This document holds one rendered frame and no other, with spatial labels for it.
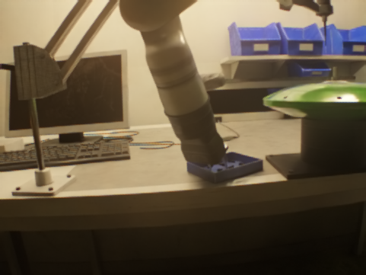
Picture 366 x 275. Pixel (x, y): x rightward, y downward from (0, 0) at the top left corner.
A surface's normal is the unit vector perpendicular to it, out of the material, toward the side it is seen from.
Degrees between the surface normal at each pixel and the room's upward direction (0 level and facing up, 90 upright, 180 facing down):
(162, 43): 36
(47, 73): 90
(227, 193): 90
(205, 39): 90
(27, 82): 90
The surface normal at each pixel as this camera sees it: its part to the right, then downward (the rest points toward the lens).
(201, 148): -0.51, 0.57
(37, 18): 0.06, 0.18
